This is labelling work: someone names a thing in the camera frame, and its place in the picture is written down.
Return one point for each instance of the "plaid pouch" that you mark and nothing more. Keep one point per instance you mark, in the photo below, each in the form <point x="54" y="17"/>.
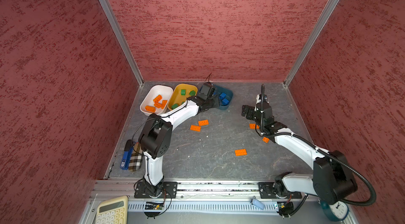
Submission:
<point x="136" y="159"/>

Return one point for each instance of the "yellow plastic bin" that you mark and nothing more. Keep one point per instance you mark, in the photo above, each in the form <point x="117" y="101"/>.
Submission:
<point x="177" y="97"/>

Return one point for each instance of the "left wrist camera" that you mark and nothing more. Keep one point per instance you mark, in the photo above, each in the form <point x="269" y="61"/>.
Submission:
<point x="206" y="90"/>

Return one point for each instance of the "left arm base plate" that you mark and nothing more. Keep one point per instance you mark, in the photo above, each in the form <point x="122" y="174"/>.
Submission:
<point x="144" y="190"/>

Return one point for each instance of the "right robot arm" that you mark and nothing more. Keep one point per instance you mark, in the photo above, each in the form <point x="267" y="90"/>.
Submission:
<point x="332" y="178"/>

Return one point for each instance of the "teal alarm clock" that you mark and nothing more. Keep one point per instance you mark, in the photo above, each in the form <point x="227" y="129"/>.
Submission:
<point x="336" y="212"/>

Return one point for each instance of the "white plastic bin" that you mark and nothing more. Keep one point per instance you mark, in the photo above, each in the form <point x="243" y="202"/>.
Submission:
<point x="166" y="93"/>

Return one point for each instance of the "large orange lego plate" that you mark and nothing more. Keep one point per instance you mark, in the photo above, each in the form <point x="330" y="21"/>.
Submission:
<point x="195" y="128"/>

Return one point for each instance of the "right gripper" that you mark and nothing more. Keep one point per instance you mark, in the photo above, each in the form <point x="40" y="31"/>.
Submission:
<point x="250" y="110"/>

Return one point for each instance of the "small blue cylinder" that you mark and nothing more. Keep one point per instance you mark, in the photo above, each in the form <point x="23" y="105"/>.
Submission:
<point x="256" y="203"/>

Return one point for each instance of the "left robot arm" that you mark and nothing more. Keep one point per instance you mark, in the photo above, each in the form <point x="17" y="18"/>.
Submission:
<point x="155" y="137"/>

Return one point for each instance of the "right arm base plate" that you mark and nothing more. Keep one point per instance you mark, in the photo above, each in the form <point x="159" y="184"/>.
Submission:
<point x="267" y="190"/>

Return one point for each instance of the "cream calculator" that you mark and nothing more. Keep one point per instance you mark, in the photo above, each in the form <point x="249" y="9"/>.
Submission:
<point x="113" y="211"/>

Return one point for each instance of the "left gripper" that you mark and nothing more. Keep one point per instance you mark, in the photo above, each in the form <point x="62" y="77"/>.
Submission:
<point x="215" y="104"/>

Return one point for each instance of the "teal plastic bin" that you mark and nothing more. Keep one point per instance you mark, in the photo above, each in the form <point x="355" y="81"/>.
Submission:
<point x="229" y="96"/>

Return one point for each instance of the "blue stapler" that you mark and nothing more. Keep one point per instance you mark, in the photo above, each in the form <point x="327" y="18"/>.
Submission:
<point x="127" y="154"/>

